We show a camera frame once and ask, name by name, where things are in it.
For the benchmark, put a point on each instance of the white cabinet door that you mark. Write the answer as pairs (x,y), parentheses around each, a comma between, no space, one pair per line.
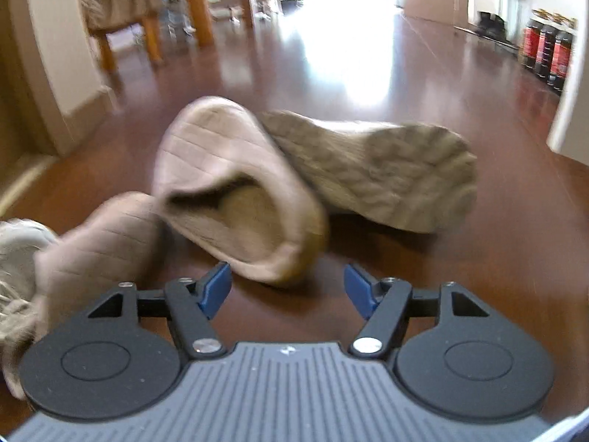
(575,115)

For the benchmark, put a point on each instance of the metal shoe rack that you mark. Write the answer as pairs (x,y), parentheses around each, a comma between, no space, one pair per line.
(515,9)

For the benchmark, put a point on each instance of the wooden chair with beige cover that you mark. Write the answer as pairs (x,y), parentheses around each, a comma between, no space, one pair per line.
(119,4)

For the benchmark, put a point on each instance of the pack of dark bottles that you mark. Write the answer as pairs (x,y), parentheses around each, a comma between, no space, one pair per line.
(550,50)

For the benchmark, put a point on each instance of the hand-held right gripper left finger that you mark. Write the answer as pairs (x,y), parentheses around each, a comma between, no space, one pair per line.
(214,290)

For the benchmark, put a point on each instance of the white mesh sneaker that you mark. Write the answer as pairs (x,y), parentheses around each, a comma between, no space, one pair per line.
(18,248)
(377,170)

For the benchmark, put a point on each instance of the dark boot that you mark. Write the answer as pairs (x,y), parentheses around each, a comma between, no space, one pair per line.
(499,26)
(484,23)

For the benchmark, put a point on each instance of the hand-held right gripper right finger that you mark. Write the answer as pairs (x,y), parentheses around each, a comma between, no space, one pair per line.
(361,290)

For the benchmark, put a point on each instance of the wooden table legs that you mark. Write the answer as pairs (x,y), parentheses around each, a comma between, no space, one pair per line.
(195,4)

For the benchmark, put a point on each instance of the beige quilted slipper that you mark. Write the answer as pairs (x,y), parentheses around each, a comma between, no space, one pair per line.
(101,244)
(207,156)

